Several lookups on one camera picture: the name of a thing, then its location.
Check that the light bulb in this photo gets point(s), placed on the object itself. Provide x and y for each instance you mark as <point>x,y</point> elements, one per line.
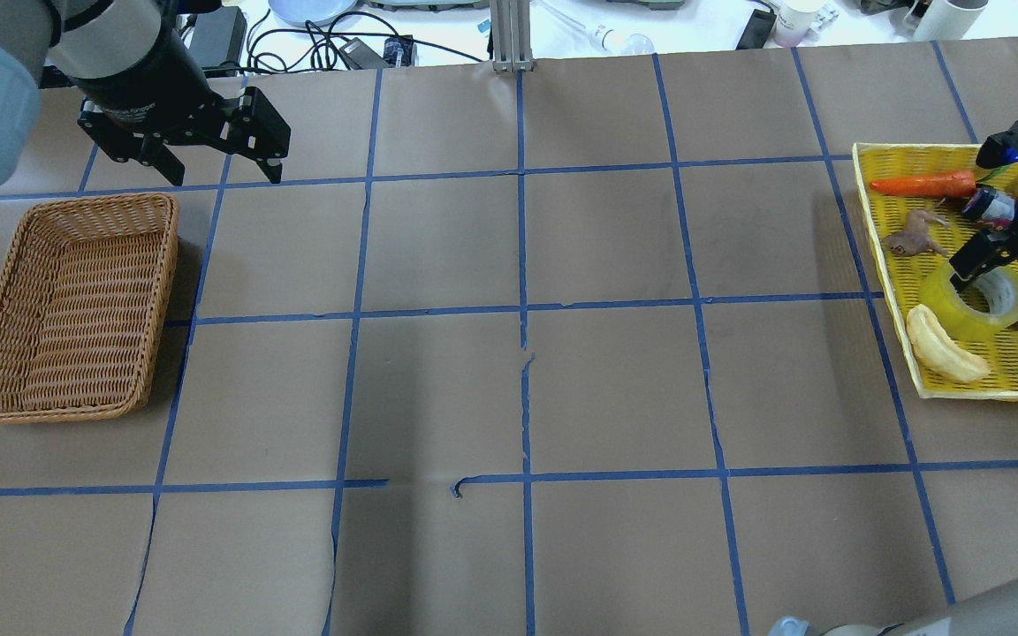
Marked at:
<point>616,42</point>

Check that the aluminium frame post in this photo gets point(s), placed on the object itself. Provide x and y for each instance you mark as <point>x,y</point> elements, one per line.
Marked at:
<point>511,37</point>

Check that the yellow toy banana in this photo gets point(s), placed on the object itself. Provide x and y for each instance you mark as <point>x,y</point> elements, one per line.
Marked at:
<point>936,350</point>

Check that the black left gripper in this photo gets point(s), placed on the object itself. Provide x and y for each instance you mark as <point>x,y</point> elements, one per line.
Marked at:
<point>145,77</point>

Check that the brown toy animal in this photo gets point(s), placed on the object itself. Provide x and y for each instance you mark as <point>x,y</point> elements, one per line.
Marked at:
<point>915,238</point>

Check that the yellow plastic basket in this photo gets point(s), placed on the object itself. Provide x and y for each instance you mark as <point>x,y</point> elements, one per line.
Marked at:
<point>909,281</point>

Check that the blue plate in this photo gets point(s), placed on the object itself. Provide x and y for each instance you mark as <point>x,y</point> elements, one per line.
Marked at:
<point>319,12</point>

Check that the orange toy carrot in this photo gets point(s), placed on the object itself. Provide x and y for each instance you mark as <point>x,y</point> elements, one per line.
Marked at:
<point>950,184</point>

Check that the black power adapter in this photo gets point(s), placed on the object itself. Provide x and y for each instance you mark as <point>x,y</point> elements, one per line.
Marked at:
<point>216,41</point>

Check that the brown wicker basket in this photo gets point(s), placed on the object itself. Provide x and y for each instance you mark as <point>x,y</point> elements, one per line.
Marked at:
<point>84,292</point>

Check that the small dark can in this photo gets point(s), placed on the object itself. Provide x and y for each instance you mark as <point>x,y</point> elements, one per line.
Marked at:
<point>990,208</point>

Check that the yellow tape roll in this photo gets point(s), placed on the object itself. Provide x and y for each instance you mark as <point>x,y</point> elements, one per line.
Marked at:
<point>998,288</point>

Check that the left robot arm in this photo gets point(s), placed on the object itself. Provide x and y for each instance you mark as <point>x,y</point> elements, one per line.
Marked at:
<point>82,39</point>

